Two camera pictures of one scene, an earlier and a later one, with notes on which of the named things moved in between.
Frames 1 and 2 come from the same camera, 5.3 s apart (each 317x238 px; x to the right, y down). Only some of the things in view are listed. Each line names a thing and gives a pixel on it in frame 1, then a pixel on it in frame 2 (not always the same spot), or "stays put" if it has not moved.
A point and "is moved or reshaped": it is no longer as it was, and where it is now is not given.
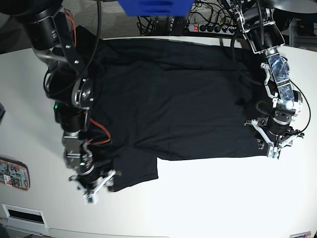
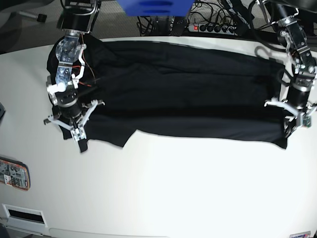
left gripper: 87,178 -> 69,107
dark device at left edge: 2,111 stays put
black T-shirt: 171,98 is moved or reshaped
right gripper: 276,128 -> 297,94
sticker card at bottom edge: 302,235 stays put
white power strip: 210,28 stays put
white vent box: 26,214 stays put
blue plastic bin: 156,8 stays put
